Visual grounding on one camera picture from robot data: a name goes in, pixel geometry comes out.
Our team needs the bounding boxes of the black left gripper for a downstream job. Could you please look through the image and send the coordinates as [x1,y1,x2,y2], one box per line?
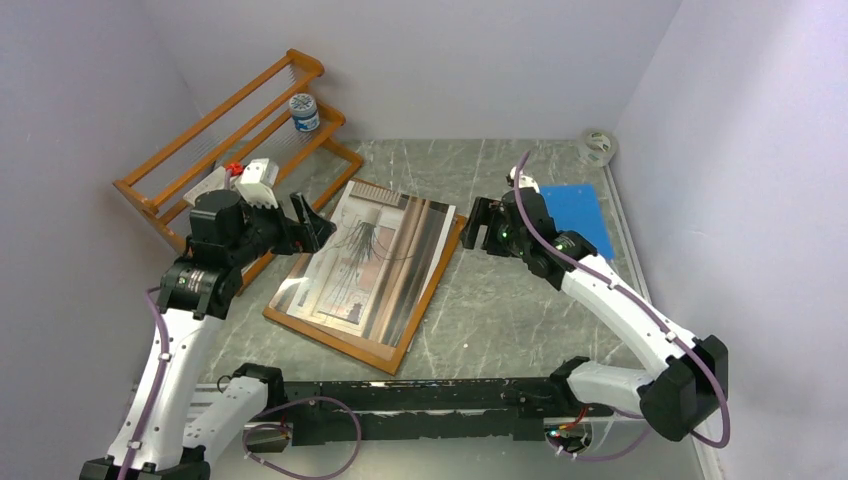
[227,191,335,268]

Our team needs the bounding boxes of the glossy plant photo print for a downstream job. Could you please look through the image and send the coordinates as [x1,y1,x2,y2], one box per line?
[270,180,458,350]

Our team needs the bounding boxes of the wooden picture frame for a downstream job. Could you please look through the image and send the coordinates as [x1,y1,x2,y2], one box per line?
[262,177,469,377]

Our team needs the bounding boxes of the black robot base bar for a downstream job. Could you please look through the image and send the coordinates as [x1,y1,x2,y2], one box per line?
[218,362,614,446]

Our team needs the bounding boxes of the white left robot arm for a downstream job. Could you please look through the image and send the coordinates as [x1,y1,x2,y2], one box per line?
[79,189,336,479]

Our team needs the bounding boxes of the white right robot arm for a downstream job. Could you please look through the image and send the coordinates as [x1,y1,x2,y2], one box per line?
[461,187,729,441]

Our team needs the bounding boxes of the blue plastic sheet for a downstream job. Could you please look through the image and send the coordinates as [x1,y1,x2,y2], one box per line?
[539,184,615,260]

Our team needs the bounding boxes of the small white cardboard box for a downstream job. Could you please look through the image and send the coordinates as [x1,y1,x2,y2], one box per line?
[183,166,227,206]

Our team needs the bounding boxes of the orange wooden shelf rack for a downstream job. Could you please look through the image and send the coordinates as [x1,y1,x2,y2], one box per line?
[113,49,364,253]

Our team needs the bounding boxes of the blue white lidded jar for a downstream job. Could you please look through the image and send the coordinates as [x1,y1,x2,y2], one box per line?
[288,93,320,133]

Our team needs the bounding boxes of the clear tape roll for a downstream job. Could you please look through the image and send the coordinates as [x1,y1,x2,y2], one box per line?
[576,128,619,168]

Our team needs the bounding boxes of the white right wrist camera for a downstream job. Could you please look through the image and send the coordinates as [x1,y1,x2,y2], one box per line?
[506,167,540,193]

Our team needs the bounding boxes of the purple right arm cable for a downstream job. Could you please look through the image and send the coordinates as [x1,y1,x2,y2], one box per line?
[513,149,733,464]

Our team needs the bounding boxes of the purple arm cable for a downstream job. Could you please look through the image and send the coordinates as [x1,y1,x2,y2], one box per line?
[112,284,363,480]
[513,149,733,464]

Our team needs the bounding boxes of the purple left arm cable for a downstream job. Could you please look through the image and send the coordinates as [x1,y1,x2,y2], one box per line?
[112,284,363,480]

